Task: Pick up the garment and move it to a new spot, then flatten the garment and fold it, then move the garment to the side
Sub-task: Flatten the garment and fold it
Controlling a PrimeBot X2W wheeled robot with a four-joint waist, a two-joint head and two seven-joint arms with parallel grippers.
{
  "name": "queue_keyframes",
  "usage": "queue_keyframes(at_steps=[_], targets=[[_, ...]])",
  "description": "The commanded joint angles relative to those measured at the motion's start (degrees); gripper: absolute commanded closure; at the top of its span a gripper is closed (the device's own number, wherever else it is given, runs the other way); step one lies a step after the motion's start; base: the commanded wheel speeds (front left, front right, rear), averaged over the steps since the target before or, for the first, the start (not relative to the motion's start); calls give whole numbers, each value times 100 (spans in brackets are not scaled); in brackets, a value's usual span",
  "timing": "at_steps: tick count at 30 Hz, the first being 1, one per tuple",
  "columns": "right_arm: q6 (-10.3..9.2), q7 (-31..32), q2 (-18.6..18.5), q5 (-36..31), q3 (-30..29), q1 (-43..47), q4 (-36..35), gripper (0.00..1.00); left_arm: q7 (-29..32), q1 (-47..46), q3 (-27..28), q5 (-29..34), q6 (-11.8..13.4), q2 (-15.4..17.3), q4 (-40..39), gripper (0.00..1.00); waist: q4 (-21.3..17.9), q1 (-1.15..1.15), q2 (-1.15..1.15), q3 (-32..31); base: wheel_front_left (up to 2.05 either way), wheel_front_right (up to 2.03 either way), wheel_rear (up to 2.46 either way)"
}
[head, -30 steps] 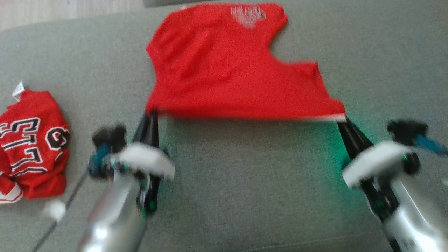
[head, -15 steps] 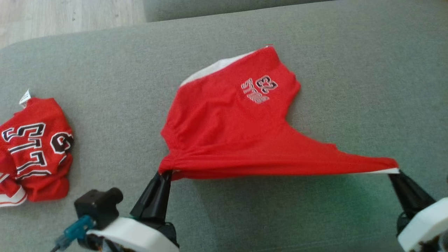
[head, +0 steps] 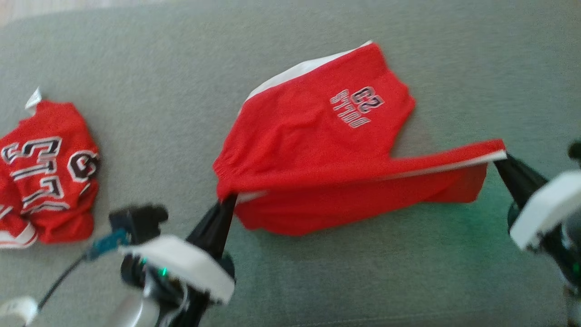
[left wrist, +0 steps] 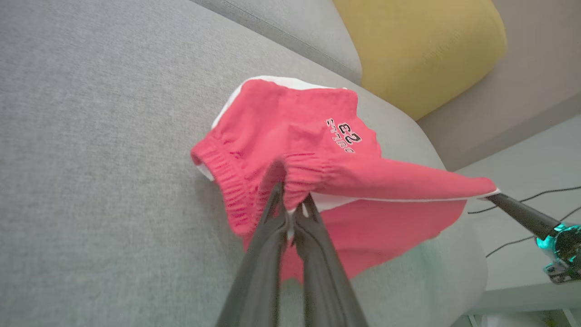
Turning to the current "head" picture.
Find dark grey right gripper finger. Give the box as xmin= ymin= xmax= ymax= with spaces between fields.
xmin=493 ymin=160 xmax=529 ymax=210
xmin=502 ymin=154 xmax=547 ymax=191

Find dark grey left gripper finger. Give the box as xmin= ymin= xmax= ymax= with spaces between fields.
xmin=213 ymin=194 xmax=239 ymax=259
xmin=186 ymin=200 xmax=230 ymax=255

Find large grey sofa seat cushion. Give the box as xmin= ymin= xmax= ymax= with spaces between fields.
xmin=0 ymin=0 xmax=581 ymax=327

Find black cable teal connector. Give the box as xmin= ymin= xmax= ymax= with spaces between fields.
xmin=36 ymin=227 xmax=130 ymax=314

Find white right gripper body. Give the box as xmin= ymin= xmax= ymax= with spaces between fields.
xmin=509 ymin=170 xmax=581 ymax=282

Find red basketball shorts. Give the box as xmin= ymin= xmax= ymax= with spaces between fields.
xmin=212 ymin=40 xmax=507 ymax=237

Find red basketball jersey white sleeves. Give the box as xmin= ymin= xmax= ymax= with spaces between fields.
xmin=0 ymin=87 xmax=100 ymax=249

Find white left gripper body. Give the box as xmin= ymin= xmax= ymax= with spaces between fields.
xmin=119 ymin=235 xmax=236 ymax=327

